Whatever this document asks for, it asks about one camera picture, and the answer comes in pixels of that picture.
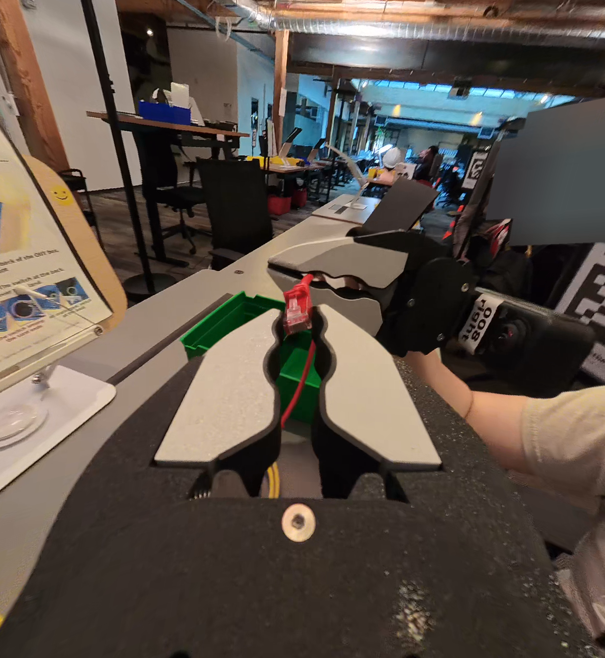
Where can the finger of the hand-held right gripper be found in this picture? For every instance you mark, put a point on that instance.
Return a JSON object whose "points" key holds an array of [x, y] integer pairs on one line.
{"points": [[353, 311], [348, 259]]}

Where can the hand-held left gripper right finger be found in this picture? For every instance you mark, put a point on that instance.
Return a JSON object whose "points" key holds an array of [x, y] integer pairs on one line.
{"points": [[374, 401]]}

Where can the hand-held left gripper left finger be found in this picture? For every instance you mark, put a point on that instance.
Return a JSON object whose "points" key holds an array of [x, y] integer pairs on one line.
{"points": [[220, 396]]}

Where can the person's right forearm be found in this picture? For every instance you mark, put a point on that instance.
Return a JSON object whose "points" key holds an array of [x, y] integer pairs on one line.
{"points": [[477, 416]]}

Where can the green plastic bin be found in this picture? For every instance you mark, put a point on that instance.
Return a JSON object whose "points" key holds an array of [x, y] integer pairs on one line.
{"points": [[220, 324]]}

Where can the black flat board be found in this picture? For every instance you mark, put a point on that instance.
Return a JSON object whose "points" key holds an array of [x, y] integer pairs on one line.
{"points": [[400, 205]]}

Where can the red storage bin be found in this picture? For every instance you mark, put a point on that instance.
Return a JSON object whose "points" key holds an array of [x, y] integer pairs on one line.
{"points": [[279, 204]]}

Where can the black office chair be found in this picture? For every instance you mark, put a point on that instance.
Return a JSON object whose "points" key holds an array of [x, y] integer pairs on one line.
{"points": [[235, 205], [179, 198]]}

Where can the white board stand base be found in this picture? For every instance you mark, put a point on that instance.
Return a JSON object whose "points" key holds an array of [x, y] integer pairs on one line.
{"points": [[76, 401]]}

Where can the person's beige shirt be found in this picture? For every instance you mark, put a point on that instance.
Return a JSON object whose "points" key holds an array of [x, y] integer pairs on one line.
{"points": [[580, 452]]}

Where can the wooden standing desk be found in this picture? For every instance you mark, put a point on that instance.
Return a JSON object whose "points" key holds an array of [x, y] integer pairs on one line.
{"points": [[179, 128]]}

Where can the blue storage bin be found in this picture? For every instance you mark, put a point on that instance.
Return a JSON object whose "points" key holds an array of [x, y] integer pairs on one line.
{"points": [[163, 113]]}

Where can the instruction sheet on wooden board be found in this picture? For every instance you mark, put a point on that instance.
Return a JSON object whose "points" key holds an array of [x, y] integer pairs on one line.
{"points": [[14, 257]]}

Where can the black pole stand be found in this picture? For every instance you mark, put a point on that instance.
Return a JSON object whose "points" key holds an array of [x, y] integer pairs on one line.
{"points": [[120, 154]]}

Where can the silver ventilation duct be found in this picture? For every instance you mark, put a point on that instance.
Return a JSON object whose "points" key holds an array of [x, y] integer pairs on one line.
{"points": [[436, 18]]}

